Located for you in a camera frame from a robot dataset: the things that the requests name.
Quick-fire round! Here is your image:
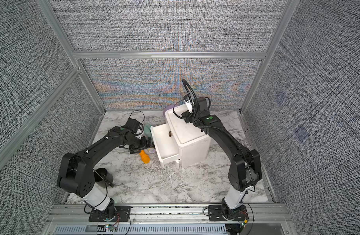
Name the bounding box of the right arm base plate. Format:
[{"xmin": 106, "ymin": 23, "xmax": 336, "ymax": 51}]
[{"xmin": 207, "ymin": 205, "xmax": 249, "ymax": 221}]

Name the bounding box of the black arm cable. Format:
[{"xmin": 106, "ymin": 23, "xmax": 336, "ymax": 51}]
[
  {"xmin": 128, "ymin": 110, "xmax": 146, "ymax": 136},
  {"xmin": 172, "ymin": 79, "xmax": 211, "ymax": 124}
]

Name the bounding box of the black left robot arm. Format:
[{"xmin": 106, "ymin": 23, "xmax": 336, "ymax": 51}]
[{"xmin": 57, "ymin": 118, "xmax": 154, "ymax": 221}]

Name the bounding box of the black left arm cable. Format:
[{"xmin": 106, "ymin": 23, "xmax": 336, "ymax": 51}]
[{"xmin": 128, "ymin": 110, "xmax": 146, "ymax": 136}]

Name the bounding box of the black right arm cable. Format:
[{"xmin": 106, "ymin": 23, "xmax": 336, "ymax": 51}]
[{"xmin": 172, "ymin": 79, "xmax": 211, "ymax": 124}]

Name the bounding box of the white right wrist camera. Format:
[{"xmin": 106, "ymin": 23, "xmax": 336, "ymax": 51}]
[{"xmin": 184, "ymin": 95, "xmax": 193, "ymax": 113}]

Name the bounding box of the white plastic drawer cabinet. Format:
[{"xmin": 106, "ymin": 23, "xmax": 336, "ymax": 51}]
[{"xmin": 165, "ymin": 104, "xmax": 211, "ymax": 168}]

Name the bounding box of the aluminium mounting rail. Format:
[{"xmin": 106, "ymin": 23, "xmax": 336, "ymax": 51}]
[{"xmin": 46, "ymin": 202, "xmax": 293, "ymax": 224}]

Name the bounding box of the purple plastic plate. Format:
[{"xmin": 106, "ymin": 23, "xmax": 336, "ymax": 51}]
[{"xmin": 163, "ymin": 105, "xmax": 173, "ymax": 117}]

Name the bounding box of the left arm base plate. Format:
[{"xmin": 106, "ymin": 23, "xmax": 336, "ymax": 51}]
[{"xmin": 88, "ymin": 206, "xmax": 131, "ymax": 222}]

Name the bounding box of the teal toy microphone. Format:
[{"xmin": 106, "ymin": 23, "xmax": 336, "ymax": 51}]
[{"xmin": 144, "ymin": 123, "xmax": 152, "ymax": 138}]

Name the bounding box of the white drawer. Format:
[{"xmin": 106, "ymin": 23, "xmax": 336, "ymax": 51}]
[{"xmin": 151, "ymin": 124, "xmax": 181, "ymax": 169}]

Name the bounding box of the black cup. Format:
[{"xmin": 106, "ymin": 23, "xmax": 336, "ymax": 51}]
[{"xmin": 94, "ymin": 168, "xmax": 114, "ymax": 188}]

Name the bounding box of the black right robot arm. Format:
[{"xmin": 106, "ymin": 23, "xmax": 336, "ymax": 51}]
[{"xmin": 181, "ymin": 95, "xmax": 262, "ymax": 220}]

